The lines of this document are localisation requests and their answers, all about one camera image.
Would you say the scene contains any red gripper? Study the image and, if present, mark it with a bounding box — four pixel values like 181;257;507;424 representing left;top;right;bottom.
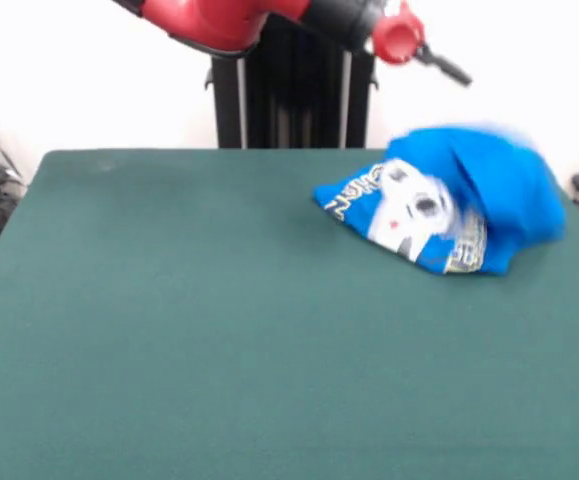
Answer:
370;1;473;88

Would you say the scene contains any blue printed t-shirt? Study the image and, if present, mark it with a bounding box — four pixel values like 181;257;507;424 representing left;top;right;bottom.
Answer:
311;121;569;279

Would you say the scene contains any dark green tablecloth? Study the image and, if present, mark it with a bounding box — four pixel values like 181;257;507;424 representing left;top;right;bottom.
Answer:
0;146;579;480

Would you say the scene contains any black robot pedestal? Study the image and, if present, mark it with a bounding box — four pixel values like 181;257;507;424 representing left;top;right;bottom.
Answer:
203;14;381;150

